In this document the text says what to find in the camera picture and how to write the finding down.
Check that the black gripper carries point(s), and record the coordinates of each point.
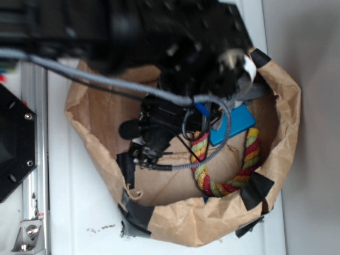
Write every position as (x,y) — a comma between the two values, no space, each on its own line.
(209,52)

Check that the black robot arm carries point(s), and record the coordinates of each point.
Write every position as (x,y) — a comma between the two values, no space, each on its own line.
(111,36)

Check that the grey plush toy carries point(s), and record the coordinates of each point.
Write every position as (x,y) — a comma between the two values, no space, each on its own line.
(248,91)

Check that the blue rectangular block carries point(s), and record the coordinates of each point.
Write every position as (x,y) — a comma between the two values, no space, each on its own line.
(241,120)

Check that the brown paper lined bin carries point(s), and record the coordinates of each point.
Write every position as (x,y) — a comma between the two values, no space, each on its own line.
(168,205)

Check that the multicolour twisted rope toy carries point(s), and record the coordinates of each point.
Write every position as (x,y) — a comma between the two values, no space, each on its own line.
(229,172)

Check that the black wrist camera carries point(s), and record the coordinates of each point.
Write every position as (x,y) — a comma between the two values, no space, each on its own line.
(160,121)

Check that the aluminium extrusion rail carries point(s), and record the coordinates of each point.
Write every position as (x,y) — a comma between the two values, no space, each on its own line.
(36,186)

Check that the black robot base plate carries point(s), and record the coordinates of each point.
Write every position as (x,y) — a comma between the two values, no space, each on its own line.
(18,142)

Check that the metal corner bracket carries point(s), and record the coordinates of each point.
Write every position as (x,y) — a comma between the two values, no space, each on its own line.
(30,238)

